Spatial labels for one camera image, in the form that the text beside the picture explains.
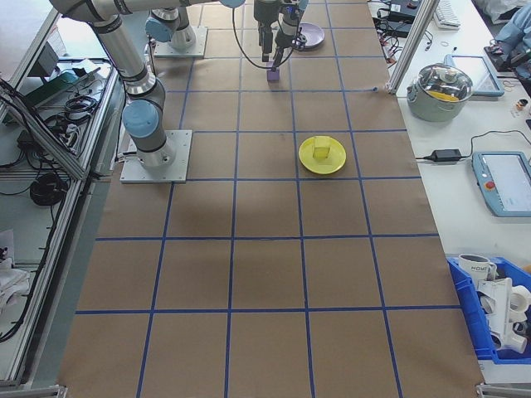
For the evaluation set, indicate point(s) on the white pipe elbow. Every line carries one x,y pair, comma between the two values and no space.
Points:
520,300

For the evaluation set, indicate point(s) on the aluminium profile post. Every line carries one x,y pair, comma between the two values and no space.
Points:
412,41

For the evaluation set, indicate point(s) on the white pipe assembly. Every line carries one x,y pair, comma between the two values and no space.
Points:
498,298

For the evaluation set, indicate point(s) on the blue plastic bin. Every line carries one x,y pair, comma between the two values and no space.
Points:
464,298

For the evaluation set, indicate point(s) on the grey metal box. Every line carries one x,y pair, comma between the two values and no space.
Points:
49,58

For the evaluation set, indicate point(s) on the white mug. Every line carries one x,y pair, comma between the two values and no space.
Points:
475,267

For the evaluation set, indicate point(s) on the green flat panel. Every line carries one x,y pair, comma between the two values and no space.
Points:
58,85

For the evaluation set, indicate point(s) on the purple plate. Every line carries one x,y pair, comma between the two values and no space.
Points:
313,35

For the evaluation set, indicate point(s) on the white side table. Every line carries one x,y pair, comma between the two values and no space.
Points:
448,199

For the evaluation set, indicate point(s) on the black power brick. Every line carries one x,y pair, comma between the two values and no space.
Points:
400,28

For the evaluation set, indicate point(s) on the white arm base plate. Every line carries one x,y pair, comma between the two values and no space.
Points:
199,49
178,174

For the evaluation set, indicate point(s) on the glass pot lid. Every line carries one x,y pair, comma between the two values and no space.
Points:
446,81

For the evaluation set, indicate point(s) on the yellow foam block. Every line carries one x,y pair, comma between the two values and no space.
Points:
320,151

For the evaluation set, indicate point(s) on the purple foam block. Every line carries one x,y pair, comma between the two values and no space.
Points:
273,76

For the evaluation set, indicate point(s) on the steel cooking pot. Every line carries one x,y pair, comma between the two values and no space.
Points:
435,110

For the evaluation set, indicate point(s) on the white power strip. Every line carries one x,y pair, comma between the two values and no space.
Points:
71,132

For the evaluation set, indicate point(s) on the white pipe fitting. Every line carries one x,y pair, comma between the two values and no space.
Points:
514,338

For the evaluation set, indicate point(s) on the yellow plate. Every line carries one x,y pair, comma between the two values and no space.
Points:
332,163

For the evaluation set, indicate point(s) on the person in blue clothing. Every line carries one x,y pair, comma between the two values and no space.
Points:
514,33

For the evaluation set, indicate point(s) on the black power adapter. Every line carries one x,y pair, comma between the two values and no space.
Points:
447,154

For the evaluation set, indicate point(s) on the white keyboard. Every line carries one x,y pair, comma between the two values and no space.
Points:
447,14

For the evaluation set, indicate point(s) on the white cloth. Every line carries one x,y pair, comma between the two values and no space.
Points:
8,282

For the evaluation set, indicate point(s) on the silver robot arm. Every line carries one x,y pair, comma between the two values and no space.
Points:
122,54
178,29

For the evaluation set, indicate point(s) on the aluminium profile bar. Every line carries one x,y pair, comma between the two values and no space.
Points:
504,390
41,391

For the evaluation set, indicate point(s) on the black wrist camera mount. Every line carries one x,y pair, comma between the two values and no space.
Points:
299,40

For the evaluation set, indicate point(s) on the metal bar frame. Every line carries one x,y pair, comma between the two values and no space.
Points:
118,49

